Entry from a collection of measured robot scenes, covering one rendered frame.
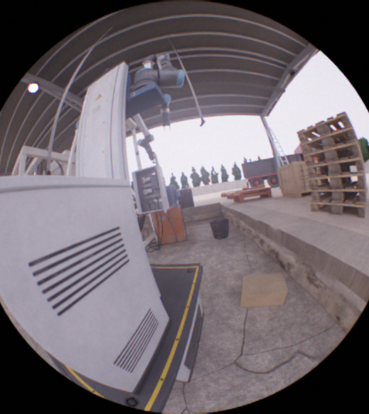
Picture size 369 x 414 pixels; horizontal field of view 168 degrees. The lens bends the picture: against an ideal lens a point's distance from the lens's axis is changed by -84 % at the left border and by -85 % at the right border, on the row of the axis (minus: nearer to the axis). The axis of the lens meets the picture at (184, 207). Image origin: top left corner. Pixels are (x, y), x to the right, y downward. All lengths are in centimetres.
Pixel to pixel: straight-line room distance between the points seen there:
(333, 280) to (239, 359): 64
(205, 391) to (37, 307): 70
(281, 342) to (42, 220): 95
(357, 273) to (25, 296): 99
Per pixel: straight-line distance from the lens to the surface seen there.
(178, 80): 98
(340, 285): 92
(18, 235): 20
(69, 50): 478
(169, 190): 234
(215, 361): 79
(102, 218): 25
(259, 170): 931
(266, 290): 89
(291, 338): 88
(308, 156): 180
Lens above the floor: 77
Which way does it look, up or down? 5 degrees down
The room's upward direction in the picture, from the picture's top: 11 degrees counter-clockwise
